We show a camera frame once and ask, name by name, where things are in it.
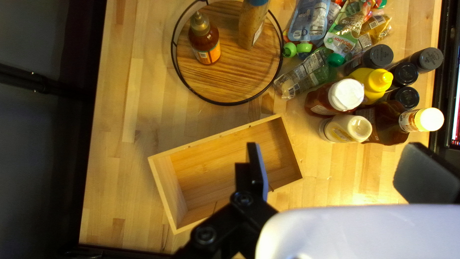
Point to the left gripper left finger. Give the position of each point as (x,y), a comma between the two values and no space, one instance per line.
(251,216)

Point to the black-lidded spice jar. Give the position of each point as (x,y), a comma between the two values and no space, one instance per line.
(406,98)
(404,73)
(427,58)
(377,55)

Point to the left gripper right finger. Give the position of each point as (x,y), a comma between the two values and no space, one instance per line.
(427,176)

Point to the red baby food pouch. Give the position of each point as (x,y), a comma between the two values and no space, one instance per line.
(380,3)

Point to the green veggie baby food pouch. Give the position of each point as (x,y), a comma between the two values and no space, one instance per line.
(345,32)

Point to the yellow-brown baby food pouch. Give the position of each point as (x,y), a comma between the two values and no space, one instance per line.
(377,27)

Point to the blue baby food pouch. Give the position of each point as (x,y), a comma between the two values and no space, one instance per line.
(309,18)

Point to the white pouch light green cap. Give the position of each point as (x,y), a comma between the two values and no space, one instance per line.
(289,50)

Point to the red ketchup bottle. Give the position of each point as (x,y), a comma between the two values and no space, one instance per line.
(345,95)

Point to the clear green baby food pouch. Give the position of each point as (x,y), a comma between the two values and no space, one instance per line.
(305,73)

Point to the yellow mustard bottle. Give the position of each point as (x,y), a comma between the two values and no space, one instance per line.
(370,82)

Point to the tall dressing bottle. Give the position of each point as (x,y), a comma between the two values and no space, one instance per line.
(251,25)

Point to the laptop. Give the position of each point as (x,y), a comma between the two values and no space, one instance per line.
(455,108)

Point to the dark brown sauce bottle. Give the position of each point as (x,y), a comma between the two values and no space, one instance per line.
(384,124)

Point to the cream mayonnaise bottle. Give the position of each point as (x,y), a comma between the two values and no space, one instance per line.
(348,128)

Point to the wooden box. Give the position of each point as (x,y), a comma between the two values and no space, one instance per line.
(215,169)

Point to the brown hot sauce bottle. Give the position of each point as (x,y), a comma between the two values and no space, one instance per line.
(205,43)

